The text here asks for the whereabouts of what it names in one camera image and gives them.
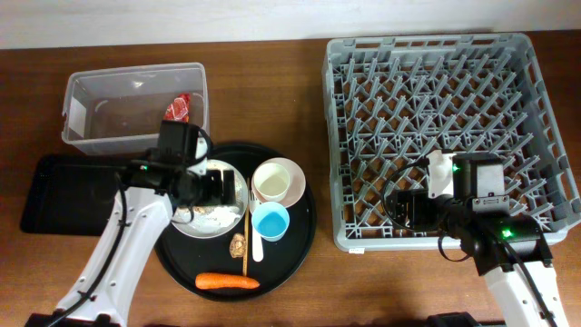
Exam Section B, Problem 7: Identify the white tissue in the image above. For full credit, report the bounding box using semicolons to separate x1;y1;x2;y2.
191;206;240;229

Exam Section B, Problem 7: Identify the red snack wrapper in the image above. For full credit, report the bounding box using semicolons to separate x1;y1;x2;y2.
163;94;191;123

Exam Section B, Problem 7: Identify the light blue cup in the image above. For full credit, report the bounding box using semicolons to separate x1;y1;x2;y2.
251;202;290;243

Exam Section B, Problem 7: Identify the white plastic fork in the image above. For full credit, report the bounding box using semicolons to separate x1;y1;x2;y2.
249;190;264;263

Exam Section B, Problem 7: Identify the pink bowl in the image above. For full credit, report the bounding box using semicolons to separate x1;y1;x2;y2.
251;157;306;208

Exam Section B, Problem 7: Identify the cream white cup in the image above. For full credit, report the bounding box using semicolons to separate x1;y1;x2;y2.
252;163;291;202

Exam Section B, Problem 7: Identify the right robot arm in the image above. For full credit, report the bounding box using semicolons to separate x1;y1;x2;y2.
380;150;568;326

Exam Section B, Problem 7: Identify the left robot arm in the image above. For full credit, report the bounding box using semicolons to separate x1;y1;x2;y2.
26;121;213;326

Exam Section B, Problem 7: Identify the grey dishwasher rack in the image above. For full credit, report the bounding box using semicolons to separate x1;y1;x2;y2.
322;33;580;253

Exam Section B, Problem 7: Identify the grey plate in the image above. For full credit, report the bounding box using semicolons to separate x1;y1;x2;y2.
172;159;249;239

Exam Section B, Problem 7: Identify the wooden chopstick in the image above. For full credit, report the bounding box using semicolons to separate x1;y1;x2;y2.
242;177;251;277

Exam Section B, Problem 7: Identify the brown walnut shell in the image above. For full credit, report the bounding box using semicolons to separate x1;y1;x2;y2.
229;233;246;258

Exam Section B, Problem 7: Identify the clear plastic bin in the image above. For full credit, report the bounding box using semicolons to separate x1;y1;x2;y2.
61;63;210;155

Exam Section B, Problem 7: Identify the round black serving tray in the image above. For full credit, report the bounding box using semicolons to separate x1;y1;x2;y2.
153;142;318;302

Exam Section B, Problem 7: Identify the orange carrot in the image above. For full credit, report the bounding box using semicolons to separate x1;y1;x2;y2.
194;272;260;290

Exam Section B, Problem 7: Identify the black rectangular tray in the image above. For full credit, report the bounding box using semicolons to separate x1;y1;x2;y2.
19;154;159;238

